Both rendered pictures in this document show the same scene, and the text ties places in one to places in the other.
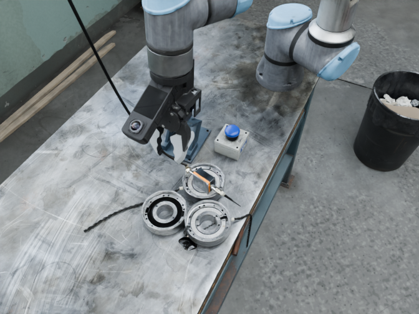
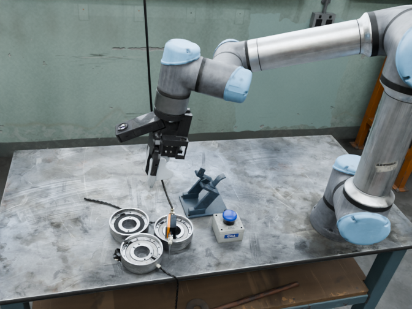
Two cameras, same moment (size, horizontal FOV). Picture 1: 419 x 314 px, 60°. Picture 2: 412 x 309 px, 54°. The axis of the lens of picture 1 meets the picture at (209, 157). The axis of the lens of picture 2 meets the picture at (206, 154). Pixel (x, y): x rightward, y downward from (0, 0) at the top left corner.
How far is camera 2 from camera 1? 0.56 m
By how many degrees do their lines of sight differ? 36
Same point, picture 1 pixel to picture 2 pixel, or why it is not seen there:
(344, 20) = (370, 183)
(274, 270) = not seen: outside the picture
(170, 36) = (164, 80)
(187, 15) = (178, 73)
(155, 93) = (149, 118)
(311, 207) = not seen: outside the picture
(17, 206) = (77, 162)
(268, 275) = not seen: outside the picture
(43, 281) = (37, 202)
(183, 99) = (169, 137)
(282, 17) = (342, 160)
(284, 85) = (324, 228)
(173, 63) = (160, 100)
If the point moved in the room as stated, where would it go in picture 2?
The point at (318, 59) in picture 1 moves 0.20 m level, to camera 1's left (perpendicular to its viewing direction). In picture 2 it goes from (340, 209) to (276, 169)
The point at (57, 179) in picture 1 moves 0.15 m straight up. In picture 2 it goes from (110, 165) to (108, 127)
